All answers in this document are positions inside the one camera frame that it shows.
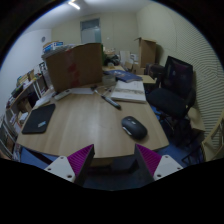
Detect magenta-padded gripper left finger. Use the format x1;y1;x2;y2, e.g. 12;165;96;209
44;143;96;187

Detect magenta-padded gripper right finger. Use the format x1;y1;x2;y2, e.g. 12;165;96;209
134;143;184;184

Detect black computer mouse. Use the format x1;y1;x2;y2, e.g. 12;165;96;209
121;115;148;141

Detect black mouse pad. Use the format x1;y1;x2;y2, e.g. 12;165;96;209
21;103;57;135

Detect light wooden chair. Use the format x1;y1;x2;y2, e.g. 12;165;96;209
200;111;224;163

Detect flat cardboard piece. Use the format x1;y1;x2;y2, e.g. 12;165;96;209
187;106;206;133

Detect shelf unit with books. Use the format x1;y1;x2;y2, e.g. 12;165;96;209
0;109;26;162

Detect black office chair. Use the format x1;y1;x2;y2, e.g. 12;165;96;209
146;55;201;158

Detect white printed paper sheet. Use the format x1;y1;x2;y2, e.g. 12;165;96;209
33;94;54;110

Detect plain white paper sheet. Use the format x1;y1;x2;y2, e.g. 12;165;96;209
70;87;95;96

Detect black marker pen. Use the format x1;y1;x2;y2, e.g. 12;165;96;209
100;94;122;110

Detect white open book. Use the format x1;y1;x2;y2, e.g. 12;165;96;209
110;79;148;104

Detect cluttered wooden side desk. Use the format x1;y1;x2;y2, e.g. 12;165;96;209
5;68;51;114

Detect blue book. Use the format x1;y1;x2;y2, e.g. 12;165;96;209
103;69;144;83

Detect large brown cardboard box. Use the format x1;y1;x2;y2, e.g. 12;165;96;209
44;42;104;94

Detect tall open cardboard box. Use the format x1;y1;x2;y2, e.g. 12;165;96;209
134;37;158;69

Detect blue and white cabinet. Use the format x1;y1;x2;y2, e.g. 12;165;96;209
43;40;64;54

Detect door with glass pane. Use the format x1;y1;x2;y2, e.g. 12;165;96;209
79;18;102;45

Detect ceiling tube light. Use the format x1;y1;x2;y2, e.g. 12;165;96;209
67;0;82;11

